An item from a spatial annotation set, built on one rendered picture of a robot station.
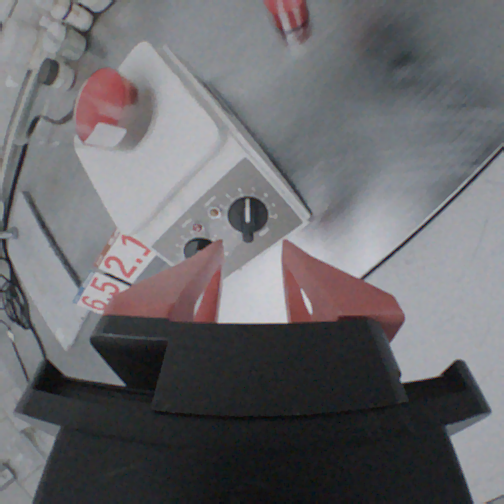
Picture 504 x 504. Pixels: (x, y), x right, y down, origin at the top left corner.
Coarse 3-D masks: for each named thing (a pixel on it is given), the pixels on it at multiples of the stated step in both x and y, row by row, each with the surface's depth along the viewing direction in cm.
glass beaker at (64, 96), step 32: (32, 64) 10; (64, 64) 8; (96, 64) 10; (32, 96) 11; (64, 96) 9; (96, 96) 10; (128, 96) 12; (32, 128) 11; (64, 128) 10; (96, 128) 12; (128, 128) 14
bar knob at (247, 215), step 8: (240, 200) 18; (248, 200) 17; (256, 200) 18; (232, 208) 18; (240, 208) 18; (248, 208) 17; (256, 208) 18; (264, 208) 18; (232, 216) 18; (240, 216) 18; (248, 216) 17; (256, 216) 19; (264, 216) 19; (232, 224) 19; (240, 224) 19; (248, 224) 17; (256, 224) 19; (264, 224) 19; (240, 232) 19; (248, 232) 18; (248, 240) 18
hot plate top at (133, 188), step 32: (128, 64) 15; (160, 64) 14; (160, 96) 15; (192, 96) 14; (160, 128) 15; (192, 128) 15; (96, 160) 18; (128, 160) 17; (160, 160) 16; (192, 160) 15; (128, 192) 17; (160, 192) 16; (128, 224) 18
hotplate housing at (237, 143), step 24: (168, 48) 16; (192, 72) 18; (216, 96) 19; (216, 120) 16; (240, 144) 16; (216, 168) 17; (264, 168) 17; (192, 192) 18; (288, 192) 18; (168, 216) 19; (144, 240) 20
